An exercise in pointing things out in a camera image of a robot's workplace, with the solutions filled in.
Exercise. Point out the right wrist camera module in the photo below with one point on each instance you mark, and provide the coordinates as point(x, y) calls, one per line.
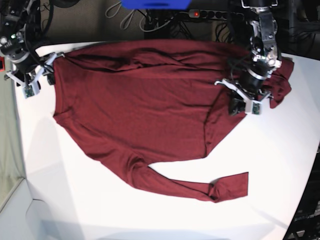
point(31, 90)

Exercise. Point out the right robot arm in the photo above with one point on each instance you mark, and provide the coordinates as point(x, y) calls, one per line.
point(24, 25)

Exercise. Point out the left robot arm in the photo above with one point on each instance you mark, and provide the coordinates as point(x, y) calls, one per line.
point(264, 53)

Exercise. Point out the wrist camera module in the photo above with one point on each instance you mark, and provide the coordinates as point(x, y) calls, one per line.
point(253, 107)
point(31, 90)

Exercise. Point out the black power strip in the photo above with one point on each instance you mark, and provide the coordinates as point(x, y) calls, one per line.
point(208, 14)

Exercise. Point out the dark red t-shirt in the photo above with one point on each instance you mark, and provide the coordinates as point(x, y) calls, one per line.
point(135, 103)

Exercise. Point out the red black device left edge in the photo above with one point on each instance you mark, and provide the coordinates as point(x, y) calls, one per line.
point(2, 64)

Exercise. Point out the blue box at top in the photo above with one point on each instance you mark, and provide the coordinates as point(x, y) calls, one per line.
point(156, 4)

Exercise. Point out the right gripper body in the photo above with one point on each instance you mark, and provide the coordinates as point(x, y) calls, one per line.
point(25, 68)

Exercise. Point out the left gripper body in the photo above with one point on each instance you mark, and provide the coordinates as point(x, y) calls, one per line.
point(249, 85)

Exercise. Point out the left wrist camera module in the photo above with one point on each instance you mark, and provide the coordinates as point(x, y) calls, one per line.
point(253, 107)

